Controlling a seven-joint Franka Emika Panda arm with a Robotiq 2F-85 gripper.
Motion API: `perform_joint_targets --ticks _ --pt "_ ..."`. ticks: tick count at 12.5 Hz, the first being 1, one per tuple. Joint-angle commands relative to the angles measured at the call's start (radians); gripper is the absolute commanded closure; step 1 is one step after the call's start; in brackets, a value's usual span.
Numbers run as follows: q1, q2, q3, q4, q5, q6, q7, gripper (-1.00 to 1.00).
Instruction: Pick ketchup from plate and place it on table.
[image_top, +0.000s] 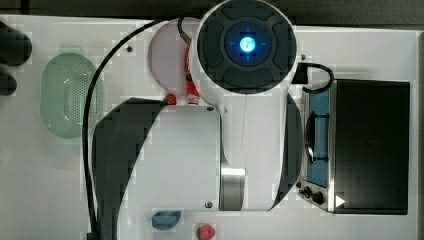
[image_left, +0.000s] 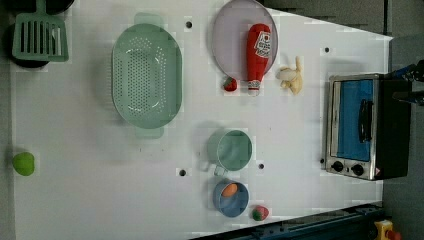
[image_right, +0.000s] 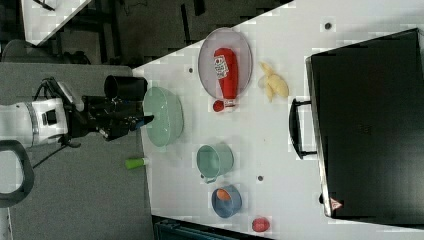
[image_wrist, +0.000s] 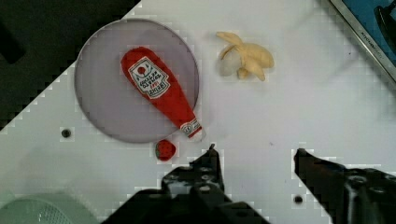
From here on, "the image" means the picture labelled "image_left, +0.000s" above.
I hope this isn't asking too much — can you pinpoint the red plush ketchup bottle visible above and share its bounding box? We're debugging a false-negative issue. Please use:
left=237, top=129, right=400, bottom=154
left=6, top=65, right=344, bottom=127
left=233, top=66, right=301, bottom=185
left=246, top=23, right=271, bottom=96

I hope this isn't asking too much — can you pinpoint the grey round plate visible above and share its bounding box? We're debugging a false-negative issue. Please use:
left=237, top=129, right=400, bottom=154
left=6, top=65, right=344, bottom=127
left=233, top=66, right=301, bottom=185
left=212, top=0, right=278, bottom=80

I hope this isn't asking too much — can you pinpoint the orange toy egg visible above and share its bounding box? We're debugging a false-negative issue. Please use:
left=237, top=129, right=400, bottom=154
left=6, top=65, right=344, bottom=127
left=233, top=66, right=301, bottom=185
left=221, top=183, right=238, bottom=197

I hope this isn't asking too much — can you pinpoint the green perforated colander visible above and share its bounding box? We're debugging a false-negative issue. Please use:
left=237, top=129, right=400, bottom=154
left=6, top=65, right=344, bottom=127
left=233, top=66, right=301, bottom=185
left=112, top=12, right=183, bottom=139

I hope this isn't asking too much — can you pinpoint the peeled toy banana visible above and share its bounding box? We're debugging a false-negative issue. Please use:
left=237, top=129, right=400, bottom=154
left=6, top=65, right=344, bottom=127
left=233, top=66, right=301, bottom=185
left=278, top=56, right=303, bottom=95

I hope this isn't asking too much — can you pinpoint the red green toy strawberry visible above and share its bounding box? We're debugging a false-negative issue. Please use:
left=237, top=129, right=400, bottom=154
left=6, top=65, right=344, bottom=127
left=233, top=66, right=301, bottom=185
left=252, top=205, right=269, bottom=221

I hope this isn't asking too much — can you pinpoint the black silver toaster oven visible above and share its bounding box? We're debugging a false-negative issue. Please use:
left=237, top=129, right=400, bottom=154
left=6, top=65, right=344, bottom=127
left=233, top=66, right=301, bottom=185
left=325, top=74, right=411, bottom=181

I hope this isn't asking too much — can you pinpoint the green slotted spatula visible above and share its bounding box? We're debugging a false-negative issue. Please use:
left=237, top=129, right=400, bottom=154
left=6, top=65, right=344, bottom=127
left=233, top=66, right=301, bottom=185
left=12, top=0, right=69, bottom=62

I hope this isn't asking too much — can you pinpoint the green toy lime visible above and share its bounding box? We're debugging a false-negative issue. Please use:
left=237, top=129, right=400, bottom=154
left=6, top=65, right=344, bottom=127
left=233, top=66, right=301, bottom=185
left=12, top=152, right=35, bottom=176

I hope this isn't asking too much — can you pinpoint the yellow red toy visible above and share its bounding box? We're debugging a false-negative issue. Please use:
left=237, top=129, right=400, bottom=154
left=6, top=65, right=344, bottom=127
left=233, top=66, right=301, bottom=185
left=374, top=220, right=402, bottom=240

